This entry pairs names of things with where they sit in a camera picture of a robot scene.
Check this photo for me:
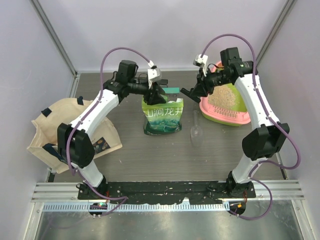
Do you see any clear plastic scoop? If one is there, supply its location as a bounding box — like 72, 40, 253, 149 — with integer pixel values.
190, 110, 204, 147

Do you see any black rectangular box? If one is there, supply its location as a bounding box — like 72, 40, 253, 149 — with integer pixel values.
137, 72, 169, 87

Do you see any black bag clip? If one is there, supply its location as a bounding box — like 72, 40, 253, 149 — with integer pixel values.
180, 88, 193, 99

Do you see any beige canvas tote bag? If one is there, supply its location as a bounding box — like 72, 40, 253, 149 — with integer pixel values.
27, 97, 123, 174

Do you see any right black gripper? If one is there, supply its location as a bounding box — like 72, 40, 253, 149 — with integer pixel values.
190, 67, 231, 98

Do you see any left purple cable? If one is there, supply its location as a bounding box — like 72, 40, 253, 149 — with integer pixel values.
65, 47, 157, 218

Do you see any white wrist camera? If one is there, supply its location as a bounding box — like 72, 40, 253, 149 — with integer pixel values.
193, 54, 208, 77
147, 68, 162, 89

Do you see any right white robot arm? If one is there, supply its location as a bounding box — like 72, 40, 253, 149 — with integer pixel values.
190, 47, 290, 198

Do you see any cat litter granules pile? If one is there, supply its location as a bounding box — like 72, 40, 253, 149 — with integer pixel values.
208, 85, 236, 109

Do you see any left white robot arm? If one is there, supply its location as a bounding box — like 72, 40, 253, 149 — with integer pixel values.
57, 60, 166, 200

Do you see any purple cable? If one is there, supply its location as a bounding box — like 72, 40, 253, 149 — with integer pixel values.
65, 47, 157, 218
199, 33, 302, 221

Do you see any teal rectangular box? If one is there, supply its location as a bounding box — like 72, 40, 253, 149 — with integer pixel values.
163, 87, 180, 95

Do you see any aluminium frame rail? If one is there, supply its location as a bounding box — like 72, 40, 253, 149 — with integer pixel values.
31, 180, 305, 216

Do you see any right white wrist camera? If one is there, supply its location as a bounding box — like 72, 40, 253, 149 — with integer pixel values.
193, 54, 208, 77

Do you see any pink green litter box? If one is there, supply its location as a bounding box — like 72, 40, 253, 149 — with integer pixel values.
199, 60, 252, 127

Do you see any green cat litter bag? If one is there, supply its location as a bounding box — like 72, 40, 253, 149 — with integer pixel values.
141, 98, 184, 136

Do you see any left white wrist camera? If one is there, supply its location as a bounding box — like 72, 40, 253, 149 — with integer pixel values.
147, 68, 162, 89

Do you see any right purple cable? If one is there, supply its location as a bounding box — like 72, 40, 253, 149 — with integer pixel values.
199, 33, 302, 221

